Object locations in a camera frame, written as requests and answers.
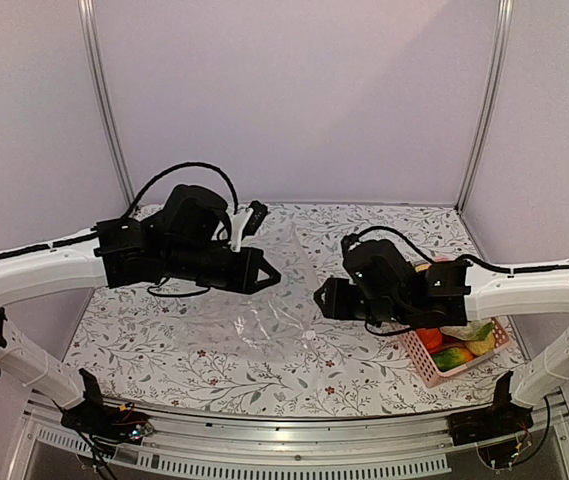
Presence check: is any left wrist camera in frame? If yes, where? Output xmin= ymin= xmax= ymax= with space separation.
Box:
xmin=229 ymin=200 xmax=268 ymax=253

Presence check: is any floral table mat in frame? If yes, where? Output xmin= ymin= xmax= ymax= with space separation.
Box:
xmin=64 ymin=204 xmax=524 ymax=417

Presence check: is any white toy cauliflower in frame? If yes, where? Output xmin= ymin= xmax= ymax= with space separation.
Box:
xmin=439 ymin=320 xmax=494 ymax=341

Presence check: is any left aluminium frame post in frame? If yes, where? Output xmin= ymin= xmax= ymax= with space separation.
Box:
xmin=77 ymin=0 xmax=135 ymax=205

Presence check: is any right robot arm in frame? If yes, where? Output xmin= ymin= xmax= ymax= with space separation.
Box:
xmin=314 ymin=233 xmax=569 ymax=436

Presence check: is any orange toy tangerine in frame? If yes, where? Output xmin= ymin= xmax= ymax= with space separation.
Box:
xmin=416 ymin=328 xmax=443 ymax=354

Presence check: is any clear zip top bag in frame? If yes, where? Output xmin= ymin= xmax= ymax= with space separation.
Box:
xmin=173 ymin=222 xmax=319 ymax=362

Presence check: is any small circuit board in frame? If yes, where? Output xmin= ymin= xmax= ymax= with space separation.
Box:
xmin=123 ymin=421 xmax=155 ymax=444

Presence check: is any pink plastic basket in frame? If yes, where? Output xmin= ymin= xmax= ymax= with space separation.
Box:
xmin=396 ymin=255 xmax=512 ymax=390

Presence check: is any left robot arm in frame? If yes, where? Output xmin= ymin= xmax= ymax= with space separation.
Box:
xmin=0 ymin=184 xmax=281 ymax=434

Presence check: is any yellow toy corn piece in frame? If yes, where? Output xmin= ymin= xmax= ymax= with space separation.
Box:
xmin=464 ymin=332 xmax=496 ymax=357

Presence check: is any right aluminium frame post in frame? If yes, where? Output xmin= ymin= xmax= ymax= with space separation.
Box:
xmin=455 ymin=0 xmax=514 ymax=214

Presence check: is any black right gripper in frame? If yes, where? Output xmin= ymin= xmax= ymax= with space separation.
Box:
xmin=313 ymin=277 xmax=410 ymax=326

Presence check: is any green orange toy mango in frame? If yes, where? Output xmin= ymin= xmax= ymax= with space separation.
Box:
xmin=432 ymin=346 xmax=475 ymax=372

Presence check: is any yellow toy lemon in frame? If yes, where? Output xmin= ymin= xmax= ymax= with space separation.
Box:
xmin=415 ymin=263 xmax=431 ymax=273

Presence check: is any aluminium frame post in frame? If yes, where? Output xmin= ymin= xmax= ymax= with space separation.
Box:
xmin=77 ymin=0 xmax=135 ymax=205
xmin=455 ymin=0 xmax=514 ymax=214

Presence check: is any front aluminium rail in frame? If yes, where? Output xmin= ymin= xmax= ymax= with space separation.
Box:
xmin=9 ymin=394 xmax=569 ymax=479

